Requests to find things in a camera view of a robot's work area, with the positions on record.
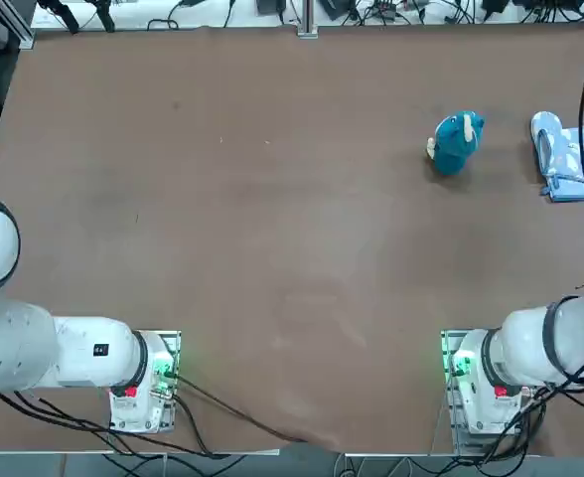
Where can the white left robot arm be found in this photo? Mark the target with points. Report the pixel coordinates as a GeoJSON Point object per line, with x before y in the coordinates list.
{"type": "Point", "coordinates": [88, 358]}

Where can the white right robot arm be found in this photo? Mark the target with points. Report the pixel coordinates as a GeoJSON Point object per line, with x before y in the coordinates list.
{"type": "Point", "coordinates": [525, 348]}

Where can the small blue plush doll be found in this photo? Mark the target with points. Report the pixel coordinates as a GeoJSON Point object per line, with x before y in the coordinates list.
{"type": "Point", "coordinates": [451, 144]}

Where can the black tripod leg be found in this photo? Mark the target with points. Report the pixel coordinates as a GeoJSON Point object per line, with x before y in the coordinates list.
{"type": "Point", "coordinates": [63, 15]}
{"type": "Point", "coordinates": [104, 15]}

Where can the white table clamp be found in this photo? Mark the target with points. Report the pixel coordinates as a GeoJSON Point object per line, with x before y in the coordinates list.
{"type": "Point", "coordinates": [307, 34]}

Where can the black hub with red lights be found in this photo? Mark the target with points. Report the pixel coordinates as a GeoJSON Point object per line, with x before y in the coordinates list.
{"type": "Point", "coordinates": [387, 6]}

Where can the black power adapter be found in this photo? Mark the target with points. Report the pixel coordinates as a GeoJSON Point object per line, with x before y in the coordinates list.
{"type": "Point", "coordinates": [495, 6]}

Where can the silver aluminium rail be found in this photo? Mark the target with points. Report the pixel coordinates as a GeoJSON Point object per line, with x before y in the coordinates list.
{"type": "Point", "coordinates": [16, 30]}

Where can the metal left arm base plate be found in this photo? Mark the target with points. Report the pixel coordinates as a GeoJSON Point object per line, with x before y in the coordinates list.
{"type": "Point", "coordinates": [175, 338]}

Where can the grey camera pole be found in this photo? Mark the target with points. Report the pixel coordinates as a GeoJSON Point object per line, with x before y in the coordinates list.
{"type": "Point", "coordinates": [307, 12]}

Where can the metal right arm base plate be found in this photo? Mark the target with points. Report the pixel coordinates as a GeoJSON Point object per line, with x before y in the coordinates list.
{"type": "Point", "coordinates": [450, 427]}

